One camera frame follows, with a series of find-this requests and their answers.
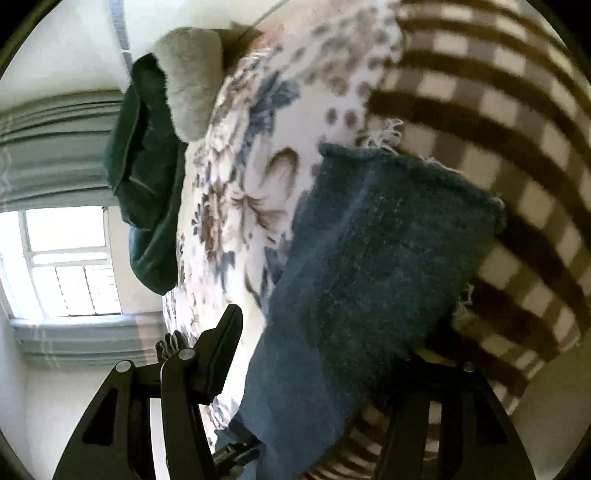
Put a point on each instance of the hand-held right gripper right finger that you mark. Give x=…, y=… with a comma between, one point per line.
x=411, y=415

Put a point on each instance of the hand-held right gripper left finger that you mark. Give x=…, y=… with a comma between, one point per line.
x=229, y=334

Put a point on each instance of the blue denim pants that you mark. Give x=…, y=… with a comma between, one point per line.
x=378, y=258

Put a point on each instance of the grey curtain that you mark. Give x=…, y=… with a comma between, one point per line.
x=87, y=339
x=51, y=152

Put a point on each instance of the floral printed bed sheet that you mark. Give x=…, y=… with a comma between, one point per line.
x=240, y=184

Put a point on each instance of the dark green garment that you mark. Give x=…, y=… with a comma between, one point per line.
x=143, y=184

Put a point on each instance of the window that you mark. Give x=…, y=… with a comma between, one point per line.
x=69, y=263

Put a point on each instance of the grey plush cushion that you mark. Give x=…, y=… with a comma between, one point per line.
x=191, y=78

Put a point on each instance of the brown checked blanket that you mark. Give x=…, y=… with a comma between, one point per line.
x=485, y=92

